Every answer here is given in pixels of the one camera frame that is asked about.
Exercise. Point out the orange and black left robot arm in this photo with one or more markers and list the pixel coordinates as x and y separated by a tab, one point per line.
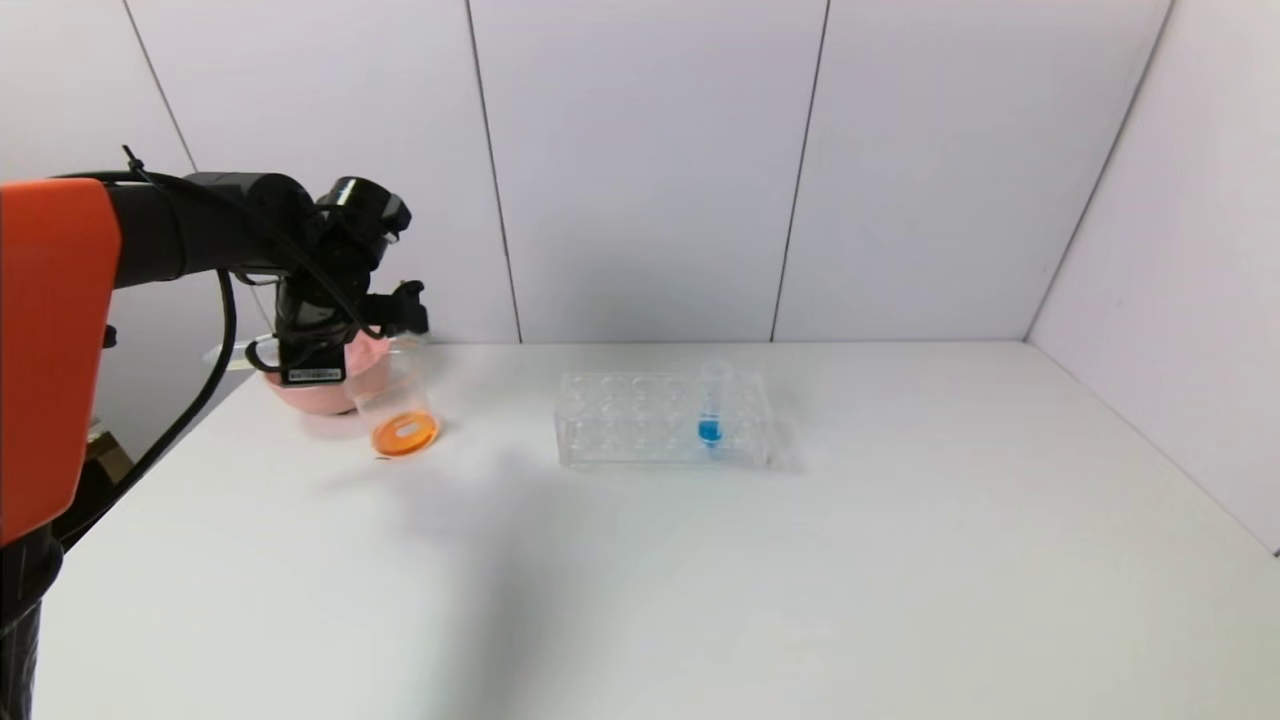
150	225

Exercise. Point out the pink plastic bowl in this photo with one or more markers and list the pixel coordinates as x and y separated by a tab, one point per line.
320	398

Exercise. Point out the clear glass beaker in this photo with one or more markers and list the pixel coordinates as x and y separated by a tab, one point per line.
405	432

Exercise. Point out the clear acrylic test tube rack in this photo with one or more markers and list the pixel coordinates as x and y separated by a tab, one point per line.
620	430

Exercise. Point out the test tube with blue pigment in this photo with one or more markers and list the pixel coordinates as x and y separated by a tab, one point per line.
709	431

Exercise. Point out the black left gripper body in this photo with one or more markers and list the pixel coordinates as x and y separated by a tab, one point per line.
314	368

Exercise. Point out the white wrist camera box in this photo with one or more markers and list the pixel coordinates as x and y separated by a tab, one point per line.
412	310

